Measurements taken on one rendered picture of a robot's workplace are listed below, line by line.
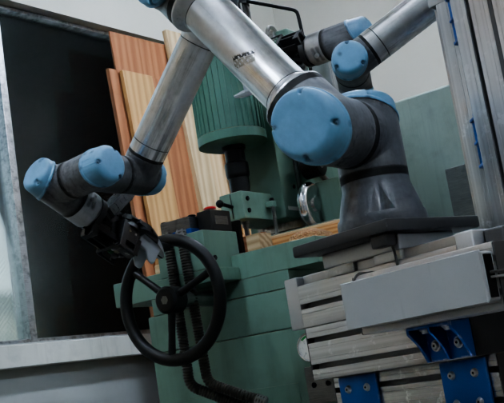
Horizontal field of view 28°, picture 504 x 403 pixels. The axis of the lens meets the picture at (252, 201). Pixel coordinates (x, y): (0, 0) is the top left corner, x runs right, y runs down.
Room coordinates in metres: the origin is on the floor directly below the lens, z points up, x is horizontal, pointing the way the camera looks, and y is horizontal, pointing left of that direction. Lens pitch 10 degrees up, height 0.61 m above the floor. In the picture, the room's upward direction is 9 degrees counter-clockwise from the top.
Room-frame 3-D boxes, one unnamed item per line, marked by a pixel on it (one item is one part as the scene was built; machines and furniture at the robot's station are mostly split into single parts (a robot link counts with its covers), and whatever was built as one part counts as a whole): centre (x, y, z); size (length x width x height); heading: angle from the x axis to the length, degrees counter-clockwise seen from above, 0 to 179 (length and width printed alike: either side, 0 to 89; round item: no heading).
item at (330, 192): (2.55, -0.21, 1.02); 0.09 x 0.07 x 0.12; 57
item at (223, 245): (2.33, 0.14, 0.91); 0.15 x 0.14 x 0.09; 57
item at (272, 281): (2.43, 0.06, 0.82); 0.40 x 0.21 x 0.04; 57
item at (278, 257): (2.40, 0.10, 0.87); 0.61 x 0.30 x 0.06; 57
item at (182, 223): (2.32, 0.14, 0.99); 0.13 x 0.11 x 0.06; 57
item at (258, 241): (2.30, 0.00, 0.92); 0.04 x 0.04 x 0.04; 48
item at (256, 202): (2.50, 0.01, 1.03); 0.14 x 0.07 x 0.09; 147
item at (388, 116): (1.66, -0.21, 0.98); 0.13 x 0.12 x 0.14; 145
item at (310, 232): (2.28, -0.12, 0.91); 0.12 x 0.09 x 0.03; 147
